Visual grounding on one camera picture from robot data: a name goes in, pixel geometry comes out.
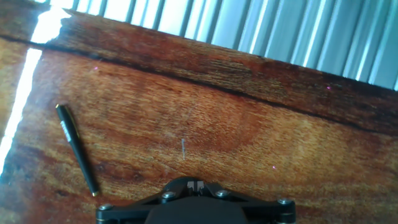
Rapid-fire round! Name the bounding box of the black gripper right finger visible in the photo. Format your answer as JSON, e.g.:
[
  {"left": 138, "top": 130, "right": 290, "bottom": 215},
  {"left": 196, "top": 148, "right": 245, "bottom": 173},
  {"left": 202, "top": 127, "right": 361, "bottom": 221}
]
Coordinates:
[{"left": 196, "top": 180, "right": 296, "bottom": 224}]

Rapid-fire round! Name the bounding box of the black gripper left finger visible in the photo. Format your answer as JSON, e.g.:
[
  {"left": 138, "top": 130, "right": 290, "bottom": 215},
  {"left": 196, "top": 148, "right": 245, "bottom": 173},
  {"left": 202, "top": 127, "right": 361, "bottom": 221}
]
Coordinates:
[{"left": 95, "top": 180, "right": 197, "bottom": 224}]

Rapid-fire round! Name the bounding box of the black pen with gold tip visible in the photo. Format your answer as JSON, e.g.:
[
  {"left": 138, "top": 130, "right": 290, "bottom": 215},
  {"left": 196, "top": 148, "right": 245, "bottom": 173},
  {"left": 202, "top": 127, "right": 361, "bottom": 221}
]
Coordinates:
[{"left": 55, "top": 103, "right": 100, "bottom": 197}]

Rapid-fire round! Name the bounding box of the wood grain board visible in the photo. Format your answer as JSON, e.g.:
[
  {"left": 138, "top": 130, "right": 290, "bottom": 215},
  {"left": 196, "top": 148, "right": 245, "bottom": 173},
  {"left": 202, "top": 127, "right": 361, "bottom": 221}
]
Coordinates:
[{"left": 0, "top": 0, "right": 398, "bottom": 224}]

